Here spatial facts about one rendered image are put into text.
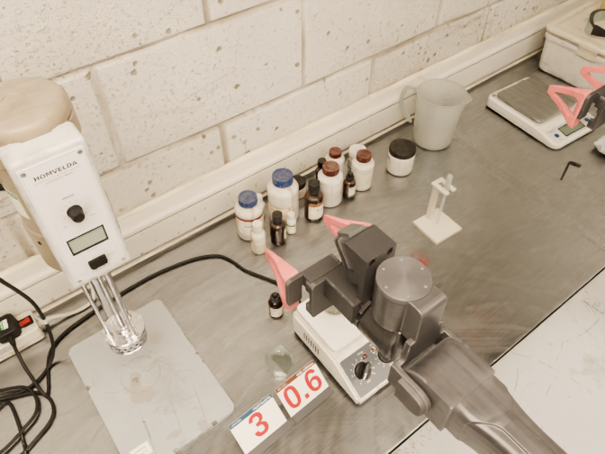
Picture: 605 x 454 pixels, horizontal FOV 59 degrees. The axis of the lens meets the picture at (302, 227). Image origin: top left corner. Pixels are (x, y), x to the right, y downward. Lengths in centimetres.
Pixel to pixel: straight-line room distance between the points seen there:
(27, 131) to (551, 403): 94
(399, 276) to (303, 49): 78
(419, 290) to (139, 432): 64
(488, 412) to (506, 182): 95
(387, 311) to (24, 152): 39
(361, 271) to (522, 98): 118
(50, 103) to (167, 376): 61
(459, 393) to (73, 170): 45
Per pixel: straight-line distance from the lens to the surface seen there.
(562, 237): 137
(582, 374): 117
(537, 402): 111
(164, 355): 108
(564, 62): 187
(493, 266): 125
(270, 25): 114
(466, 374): 58
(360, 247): 56
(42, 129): 59
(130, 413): 105
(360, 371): 99
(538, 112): 164
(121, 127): 107
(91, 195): 62
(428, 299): 54
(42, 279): 116
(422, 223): 128
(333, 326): 99
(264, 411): 98
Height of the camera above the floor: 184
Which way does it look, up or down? 48 degrees down
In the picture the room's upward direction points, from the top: straight up
